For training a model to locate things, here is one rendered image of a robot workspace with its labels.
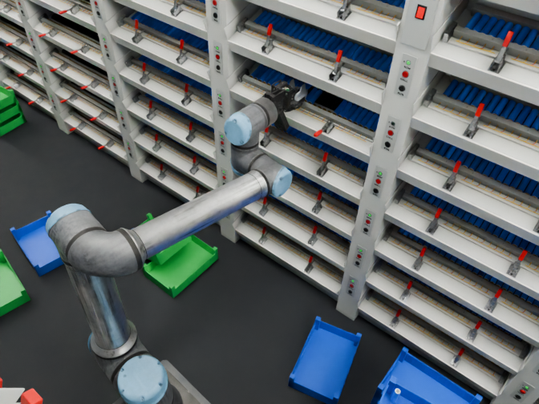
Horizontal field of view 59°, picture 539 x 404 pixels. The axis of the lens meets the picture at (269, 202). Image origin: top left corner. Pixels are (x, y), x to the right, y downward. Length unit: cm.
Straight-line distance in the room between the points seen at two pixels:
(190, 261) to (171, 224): 111
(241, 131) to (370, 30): 46
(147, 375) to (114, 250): 57
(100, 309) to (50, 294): 93
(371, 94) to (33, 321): 170
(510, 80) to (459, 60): 13
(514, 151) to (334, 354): 114
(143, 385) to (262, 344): 64
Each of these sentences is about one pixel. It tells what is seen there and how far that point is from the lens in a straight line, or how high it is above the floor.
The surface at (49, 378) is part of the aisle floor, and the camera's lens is 219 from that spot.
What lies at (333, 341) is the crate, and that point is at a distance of 214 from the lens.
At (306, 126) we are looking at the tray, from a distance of 166.
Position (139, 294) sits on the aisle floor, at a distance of 230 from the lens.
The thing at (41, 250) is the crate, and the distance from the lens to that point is 260.
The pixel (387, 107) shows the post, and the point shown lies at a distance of 145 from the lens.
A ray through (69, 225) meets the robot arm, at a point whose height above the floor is 97.
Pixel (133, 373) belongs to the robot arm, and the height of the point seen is 39.
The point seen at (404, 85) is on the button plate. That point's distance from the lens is 139.
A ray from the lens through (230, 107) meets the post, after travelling 188.
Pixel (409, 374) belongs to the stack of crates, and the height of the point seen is 16.
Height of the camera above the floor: 185
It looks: 45 degrees down
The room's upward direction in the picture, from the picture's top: 2 degrees clockwise
